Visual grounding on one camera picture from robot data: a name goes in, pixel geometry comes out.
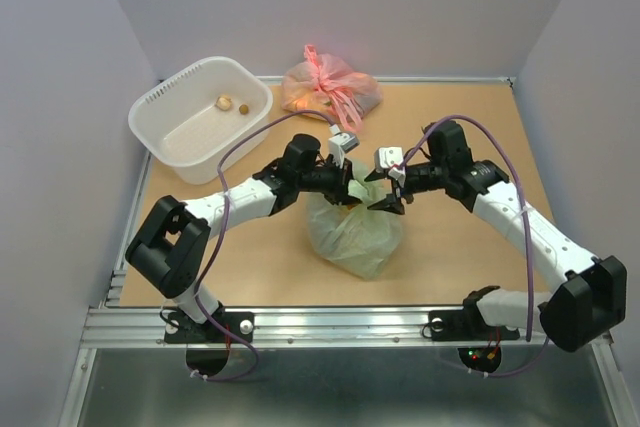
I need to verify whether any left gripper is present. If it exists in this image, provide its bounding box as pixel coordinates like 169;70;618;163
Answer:
297;155;366;206

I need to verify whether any green plastic bag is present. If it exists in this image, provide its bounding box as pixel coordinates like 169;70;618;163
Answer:
306;160;403;280

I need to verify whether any white plastic basket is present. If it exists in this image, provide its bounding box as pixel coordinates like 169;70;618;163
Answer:
128;56;273;185

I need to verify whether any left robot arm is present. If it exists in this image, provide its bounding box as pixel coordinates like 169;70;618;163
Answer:
125;129;359;342

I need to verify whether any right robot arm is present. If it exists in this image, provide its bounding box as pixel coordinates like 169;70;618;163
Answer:
367;115;627;352

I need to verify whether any pink tied plastic bag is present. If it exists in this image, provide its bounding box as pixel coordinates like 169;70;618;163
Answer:
281;44;383;133

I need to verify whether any small beige fake garlic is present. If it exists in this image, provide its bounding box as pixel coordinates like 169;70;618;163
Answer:
215;95;233;111

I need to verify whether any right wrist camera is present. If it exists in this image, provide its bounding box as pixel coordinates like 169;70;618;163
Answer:
374;147;406;183

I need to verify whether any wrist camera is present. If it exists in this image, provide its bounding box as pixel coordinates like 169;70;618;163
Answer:
374;147;406;183
328;124;360;168

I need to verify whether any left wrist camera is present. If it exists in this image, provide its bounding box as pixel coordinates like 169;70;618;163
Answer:
328;124;360;168

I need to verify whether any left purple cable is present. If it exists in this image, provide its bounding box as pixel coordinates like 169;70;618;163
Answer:
192;111;341;382

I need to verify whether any purple cable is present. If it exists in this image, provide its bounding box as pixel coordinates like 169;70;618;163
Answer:
192;111;341;382
399;114;551;379

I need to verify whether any aluminium front rail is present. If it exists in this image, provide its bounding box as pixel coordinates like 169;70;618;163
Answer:
80;305;528;350

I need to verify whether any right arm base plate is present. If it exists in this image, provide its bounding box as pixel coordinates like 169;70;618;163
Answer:
427;309;520;342

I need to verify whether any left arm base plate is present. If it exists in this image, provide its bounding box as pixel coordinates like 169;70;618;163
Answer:
159;309;255;345

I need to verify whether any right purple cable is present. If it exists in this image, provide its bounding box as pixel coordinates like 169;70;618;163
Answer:
399;114;551;379

